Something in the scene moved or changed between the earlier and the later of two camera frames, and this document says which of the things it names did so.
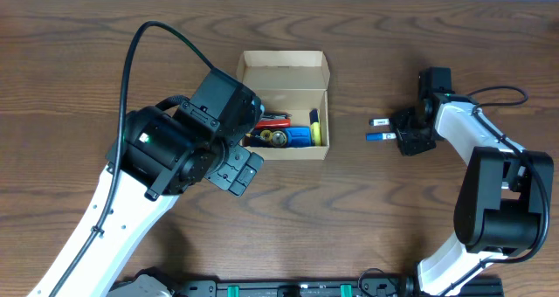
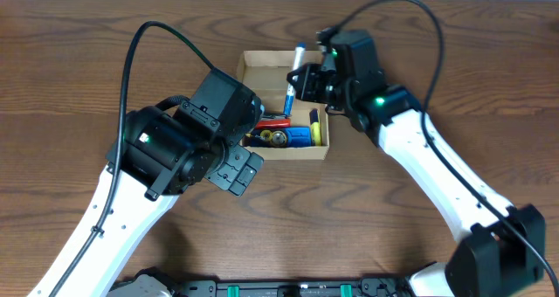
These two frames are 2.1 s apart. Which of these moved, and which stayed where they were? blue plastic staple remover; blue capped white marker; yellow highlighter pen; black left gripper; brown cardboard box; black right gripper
Moved: black right gripper; blue capped white marker
Stayed: yellow highlighter pen; blue plastic staple remover; brown cardboard box; black left gripper
